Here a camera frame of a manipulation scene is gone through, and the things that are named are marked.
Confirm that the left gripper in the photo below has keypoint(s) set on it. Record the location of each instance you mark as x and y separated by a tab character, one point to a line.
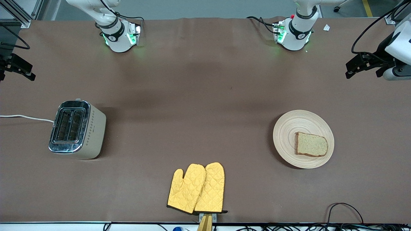
381	52

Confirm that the brown bread slice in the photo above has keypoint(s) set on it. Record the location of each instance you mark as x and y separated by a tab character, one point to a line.
311	144

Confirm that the round wooden plate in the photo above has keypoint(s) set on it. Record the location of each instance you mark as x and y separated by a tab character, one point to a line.
289	128

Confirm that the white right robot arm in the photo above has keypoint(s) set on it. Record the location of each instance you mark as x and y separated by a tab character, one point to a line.
117	38

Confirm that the beige chrome two-slot toaster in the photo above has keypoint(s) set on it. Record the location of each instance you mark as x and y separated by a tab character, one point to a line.
93	131

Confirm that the white paper scrap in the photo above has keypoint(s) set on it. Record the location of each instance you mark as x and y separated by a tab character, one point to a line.
326	27

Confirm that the black caster wheel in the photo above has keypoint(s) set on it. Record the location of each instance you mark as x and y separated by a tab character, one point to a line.
336	9

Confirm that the brown table cover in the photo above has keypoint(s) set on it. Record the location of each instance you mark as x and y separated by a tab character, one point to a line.
224	80

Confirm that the yellow quilted oven mitt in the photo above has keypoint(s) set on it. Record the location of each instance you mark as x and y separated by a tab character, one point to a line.
186	189
212	189

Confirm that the small blue object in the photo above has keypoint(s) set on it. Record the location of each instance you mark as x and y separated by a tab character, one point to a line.
177	229

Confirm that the aluminium frame profile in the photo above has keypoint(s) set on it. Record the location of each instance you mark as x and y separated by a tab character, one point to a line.
22	18

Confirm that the small metal bracket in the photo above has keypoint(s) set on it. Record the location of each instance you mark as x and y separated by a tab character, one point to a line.
214	217

